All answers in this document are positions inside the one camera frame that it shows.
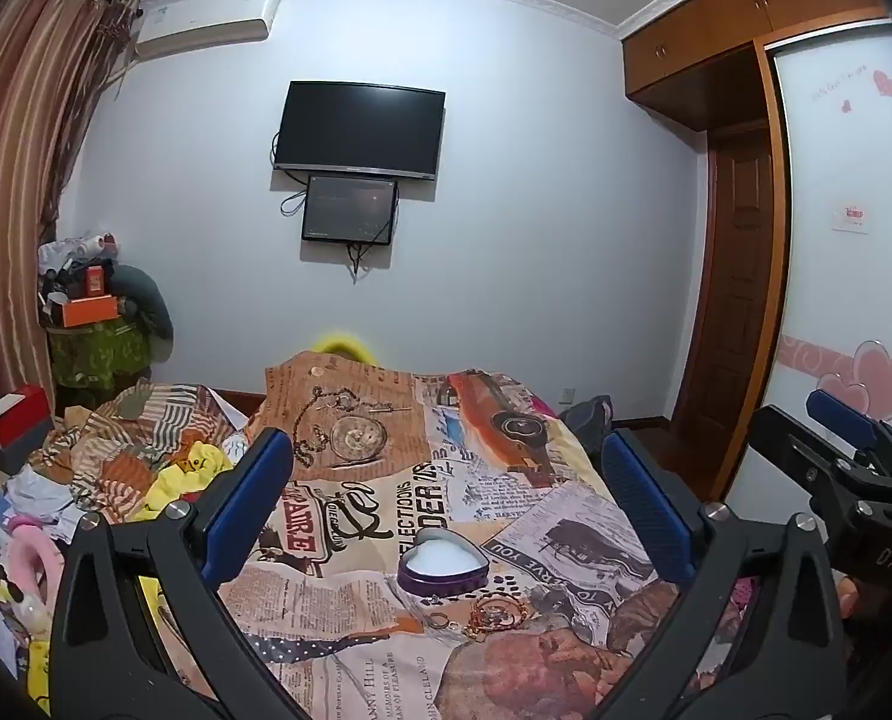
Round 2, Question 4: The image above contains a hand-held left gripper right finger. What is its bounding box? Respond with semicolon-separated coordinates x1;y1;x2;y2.
588;427;848;720

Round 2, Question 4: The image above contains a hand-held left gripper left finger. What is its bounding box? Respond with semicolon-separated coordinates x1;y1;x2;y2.
47;427;319;720

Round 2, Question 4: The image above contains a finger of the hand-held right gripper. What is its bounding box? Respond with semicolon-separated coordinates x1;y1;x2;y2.
748;403;892;520
804;388;892;470

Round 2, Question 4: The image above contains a gold jewellery pile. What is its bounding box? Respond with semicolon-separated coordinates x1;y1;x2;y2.
463;592;535;644

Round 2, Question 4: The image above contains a purple heart-shaped tin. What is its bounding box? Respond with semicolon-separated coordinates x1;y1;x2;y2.
397;526;488;597

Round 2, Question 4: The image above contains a person's right hand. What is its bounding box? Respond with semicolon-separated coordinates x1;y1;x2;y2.
836;576;867;622

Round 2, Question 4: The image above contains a yellow plush cloth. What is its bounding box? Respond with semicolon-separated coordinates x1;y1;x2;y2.
134;442;227;522

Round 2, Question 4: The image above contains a dark backpack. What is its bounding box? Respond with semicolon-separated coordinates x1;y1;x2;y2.
558;396;613;441

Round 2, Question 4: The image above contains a striped orange cloth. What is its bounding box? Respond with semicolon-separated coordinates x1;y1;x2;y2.
63;382;246;526

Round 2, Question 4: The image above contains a white heart-print wardrobe door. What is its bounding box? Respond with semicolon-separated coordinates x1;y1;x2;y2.
723;15;892;511

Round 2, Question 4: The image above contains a newspaper print blanket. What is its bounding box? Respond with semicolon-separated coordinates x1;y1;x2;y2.
63;352;755;720

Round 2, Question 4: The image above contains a yellow round object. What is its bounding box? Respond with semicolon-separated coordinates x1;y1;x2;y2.
315;330;377;366

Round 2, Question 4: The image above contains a brown wooden door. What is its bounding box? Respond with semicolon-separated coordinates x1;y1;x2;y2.
671;120;781;458

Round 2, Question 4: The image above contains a red label sticker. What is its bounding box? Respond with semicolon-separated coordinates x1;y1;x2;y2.
832;202;875;235

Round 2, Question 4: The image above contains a grey green plush pillow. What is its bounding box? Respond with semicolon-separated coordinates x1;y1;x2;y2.
108;264;175;361

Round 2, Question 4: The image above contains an orange box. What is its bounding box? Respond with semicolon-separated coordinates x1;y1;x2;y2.
59;296;124;328

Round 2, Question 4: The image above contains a pink plush toy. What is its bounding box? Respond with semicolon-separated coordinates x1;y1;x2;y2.
3;514;66;635

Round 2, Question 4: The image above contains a red and white box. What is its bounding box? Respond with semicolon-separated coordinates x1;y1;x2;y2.
0;385;51;452

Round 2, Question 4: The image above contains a striped brown curtain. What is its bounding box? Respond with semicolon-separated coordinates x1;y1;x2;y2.
0;0;143;473

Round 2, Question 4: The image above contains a wooden overhead cabinet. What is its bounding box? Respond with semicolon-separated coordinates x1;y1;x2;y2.
618;0;892;128

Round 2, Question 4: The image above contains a white air conditioner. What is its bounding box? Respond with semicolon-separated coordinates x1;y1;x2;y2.
134;0;278;61

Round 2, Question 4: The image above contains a small black wall monitor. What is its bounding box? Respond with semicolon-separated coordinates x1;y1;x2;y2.
301;174;400;245

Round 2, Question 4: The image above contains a black wall television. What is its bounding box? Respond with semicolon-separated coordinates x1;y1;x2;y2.
273;80;447;182

